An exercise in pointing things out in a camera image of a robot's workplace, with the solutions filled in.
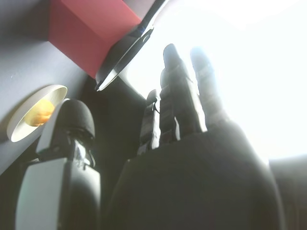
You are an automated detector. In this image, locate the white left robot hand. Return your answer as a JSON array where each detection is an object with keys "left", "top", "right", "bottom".
[{"left": 15, "top": 43, "right": 286, "bottom": 230}]

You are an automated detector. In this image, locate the black cast iron pan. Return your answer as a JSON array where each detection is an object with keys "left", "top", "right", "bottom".
[{"left": 94, "top": 0, "right": 170, "bottom": 92}]

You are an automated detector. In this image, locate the golden bread roll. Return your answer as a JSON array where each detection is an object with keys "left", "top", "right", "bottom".
[{"left": 24, "top": 99, "right": 56, "bottom": 127}]

